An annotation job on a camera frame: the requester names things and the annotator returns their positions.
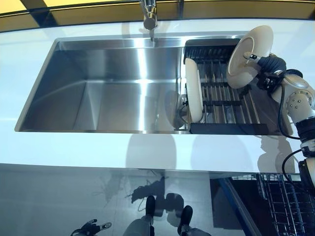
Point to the cream ceramic plate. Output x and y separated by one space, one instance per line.
193 91
240 61

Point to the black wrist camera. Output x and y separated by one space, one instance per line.
267 82

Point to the black dish drying rack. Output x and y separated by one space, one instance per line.
221 108

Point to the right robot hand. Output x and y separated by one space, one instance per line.
272 64

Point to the robot leg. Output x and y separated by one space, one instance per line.
185 216
150 205

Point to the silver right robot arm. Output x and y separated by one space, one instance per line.
299 103

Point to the stainless steel sink basin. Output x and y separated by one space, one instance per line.
98 98

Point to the left robot leg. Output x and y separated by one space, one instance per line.
150 205

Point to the right robot leg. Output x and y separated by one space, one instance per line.
185 216

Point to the chrome gooseneck kitchen faucet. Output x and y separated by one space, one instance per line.
150 14

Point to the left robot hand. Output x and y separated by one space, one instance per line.
88 227

